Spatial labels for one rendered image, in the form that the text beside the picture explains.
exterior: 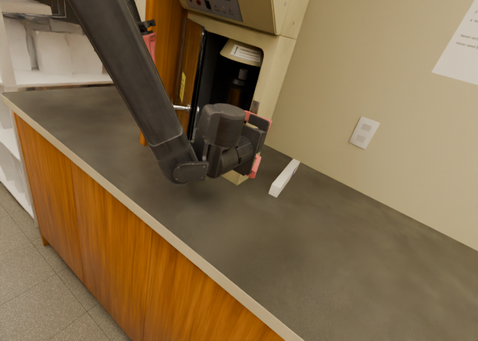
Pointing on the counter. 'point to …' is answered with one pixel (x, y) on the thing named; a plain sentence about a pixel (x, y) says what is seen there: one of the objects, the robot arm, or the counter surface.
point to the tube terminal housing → (273, 80)
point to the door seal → (199, 84)
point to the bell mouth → (242, 53)
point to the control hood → (255, 4)
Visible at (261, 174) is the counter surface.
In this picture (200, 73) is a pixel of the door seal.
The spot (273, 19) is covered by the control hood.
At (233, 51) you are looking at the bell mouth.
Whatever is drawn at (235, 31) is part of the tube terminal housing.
